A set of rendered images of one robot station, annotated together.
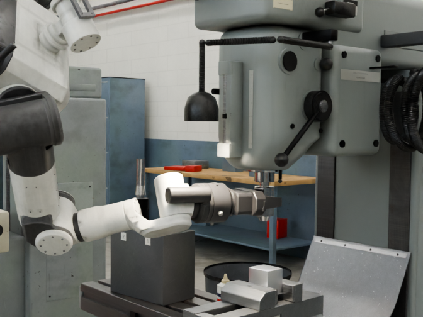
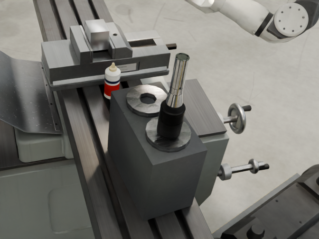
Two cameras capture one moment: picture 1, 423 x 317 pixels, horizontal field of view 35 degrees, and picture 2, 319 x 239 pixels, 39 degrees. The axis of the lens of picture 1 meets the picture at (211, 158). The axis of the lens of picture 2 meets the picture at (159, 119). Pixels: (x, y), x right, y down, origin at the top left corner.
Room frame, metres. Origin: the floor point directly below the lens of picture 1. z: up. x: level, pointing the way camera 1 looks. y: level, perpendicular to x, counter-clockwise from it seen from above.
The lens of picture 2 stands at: (2.48, 0.35, 1.76)
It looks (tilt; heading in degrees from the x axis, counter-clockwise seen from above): 44 degrees down; 196
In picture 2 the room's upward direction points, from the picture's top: 10 degrees clockwise
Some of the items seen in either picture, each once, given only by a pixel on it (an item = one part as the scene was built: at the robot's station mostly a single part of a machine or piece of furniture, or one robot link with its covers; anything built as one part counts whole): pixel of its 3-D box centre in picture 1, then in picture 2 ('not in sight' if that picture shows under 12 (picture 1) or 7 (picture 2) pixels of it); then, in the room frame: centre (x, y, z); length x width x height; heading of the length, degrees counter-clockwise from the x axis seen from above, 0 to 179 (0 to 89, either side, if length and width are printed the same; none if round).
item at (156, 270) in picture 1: (152, 259); (152, 147); (1.83, 0.16, 1.03); 0.22 x 0.12 x 0.20; 47
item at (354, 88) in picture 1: (321, 102); not in sight; (1.67, -0.27, 1.47); 0.24 x 0.19 x 0.26; 41
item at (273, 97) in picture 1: (267, 99); not in sight; (1.54, -0.13, 1.47); 0.21 x 0.19 x 0.32; 41
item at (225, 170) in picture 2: not in sight; (243, 168); (1.30, 0.37, 0.51); 0.22 x 0.06 x 0.06; 131
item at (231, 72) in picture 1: (230, 109); not in sight; (1.47, -0.04, 1.45); 0.04 x 0.04 x 0.21; 41
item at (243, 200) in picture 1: (229, 203); not in sight; (1.50, -0.04, 1.23); 0.13 x 0.12 x 0.10; 27
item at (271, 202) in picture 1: (270, 202); not in sight; (1.51, -0.14, 1.23); 0.06 x 0.02 x 0.03; 117
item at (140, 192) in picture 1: (140, 178); (177, 82); (1.87, 0.20, 1.26); 0.03 x 0.03 x 0.11
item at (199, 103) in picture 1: (201, 106); not in sight; (1.39, 0.02, 1.45); 0.07 x 0.07 x 0.06
